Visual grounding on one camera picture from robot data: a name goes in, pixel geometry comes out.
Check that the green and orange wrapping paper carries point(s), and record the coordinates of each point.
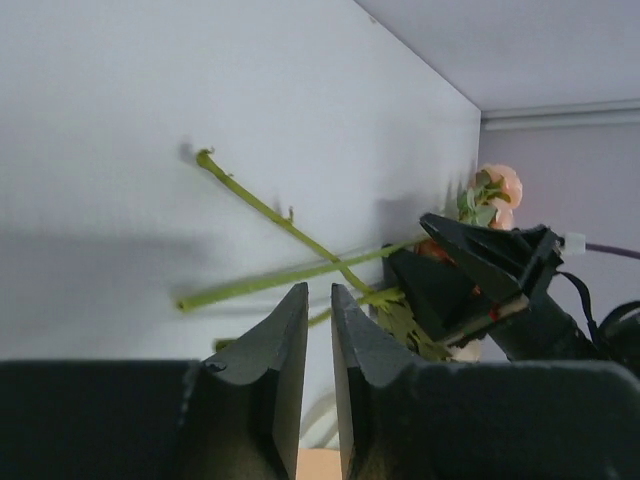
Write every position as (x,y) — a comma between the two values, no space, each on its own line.
(318,464)

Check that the cream ribbon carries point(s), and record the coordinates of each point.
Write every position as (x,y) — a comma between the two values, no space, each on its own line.
(319,428)

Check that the brown rose flower branch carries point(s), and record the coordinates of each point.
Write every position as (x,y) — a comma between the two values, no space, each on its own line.
(204,159)

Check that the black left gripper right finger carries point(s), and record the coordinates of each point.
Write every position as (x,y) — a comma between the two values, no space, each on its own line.
(403,417)

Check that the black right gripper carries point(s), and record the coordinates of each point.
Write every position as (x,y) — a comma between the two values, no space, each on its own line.
(535,330)

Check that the left aluminium frame post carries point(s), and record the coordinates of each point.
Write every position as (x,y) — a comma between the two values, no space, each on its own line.
(623,112)

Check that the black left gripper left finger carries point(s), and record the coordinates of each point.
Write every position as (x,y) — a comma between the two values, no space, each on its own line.
(243,412)

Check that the pink rose flower branch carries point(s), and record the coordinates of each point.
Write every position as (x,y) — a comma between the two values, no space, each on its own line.
(490,200)

